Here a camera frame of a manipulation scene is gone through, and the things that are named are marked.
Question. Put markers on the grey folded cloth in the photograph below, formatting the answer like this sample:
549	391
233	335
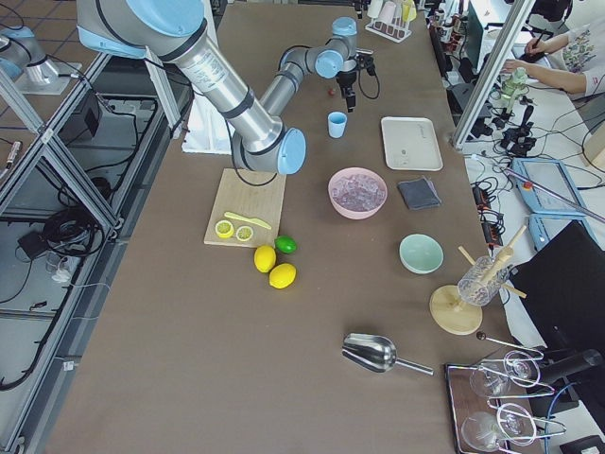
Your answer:
419	194

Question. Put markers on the yellow plastic knife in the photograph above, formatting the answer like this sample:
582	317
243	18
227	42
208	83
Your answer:
254	221

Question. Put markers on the black monitor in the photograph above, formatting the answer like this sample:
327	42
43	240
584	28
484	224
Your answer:
564	284

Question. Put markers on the wooden cutting board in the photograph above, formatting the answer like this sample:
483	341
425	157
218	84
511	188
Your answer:
250	194

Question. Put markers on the steel ice scoop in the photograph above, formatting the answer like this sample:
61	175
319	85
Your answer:
377	354

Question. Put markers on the wine glass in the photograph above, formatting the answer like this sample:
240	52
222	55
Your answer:
506	376
510	427

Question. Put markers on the clear glass on stand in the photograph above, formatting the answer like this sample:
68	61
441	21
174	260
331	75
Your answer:
480	283

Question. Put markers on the white wire cup rack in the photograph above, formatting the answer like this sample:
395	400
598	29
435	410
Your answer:
397	32

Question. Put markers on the yellow lemon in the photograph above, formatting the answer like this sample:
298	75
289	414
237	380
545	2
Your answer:
282	276
264	258

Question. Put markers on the wooden cup tree stand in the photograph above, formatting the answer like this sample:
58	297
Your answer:
446	306

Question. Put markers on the white plastic cup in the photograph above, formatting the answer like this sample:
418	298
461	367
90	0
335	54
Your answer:
374	9

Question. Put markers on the pink plastic cup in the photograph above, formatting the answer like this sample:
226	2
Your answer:
387	13

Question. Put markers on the person forearm white sleeve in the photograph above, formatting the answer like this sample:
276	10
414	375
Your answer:
586	83

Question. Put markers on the light blue plastic cup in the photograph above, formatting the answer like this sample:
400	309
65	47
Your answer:
336	124

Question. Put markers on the pile of clear ice cubes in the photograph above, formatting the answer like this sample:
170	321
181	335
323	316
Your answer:
358	192

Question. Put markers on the green lime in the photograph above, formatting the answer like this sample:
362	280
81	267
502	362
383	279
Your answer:
285	244

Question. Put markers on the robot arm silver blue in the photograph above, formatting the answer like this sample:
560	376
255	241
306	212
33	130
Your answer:
32	70
177	32

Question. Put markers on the pink bowl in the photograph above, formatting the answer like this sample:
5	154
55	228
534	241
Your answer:
351	171

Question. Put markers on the aluminium frame post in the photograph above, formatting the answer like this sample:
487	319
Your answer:
516	18

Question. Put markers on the mint green bowl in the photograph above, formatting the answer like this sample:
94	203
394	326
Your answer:
420	253

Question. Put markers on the cream rabbit tray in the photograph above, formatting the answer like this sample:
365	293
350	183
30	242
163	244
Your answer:
410	143

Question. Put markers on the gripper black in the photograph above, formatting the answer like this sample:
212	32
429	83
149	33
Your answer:
346	79

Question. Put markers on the yellow plastic cup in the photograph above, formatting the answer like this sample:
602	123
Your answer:
409	11

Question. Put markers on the lemon half slice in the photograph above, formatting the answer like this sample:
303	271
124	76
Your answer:
244	233
224	229

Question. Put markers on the blue teach pendant tablet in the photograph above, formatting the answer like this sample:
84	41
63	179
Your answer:
551	174

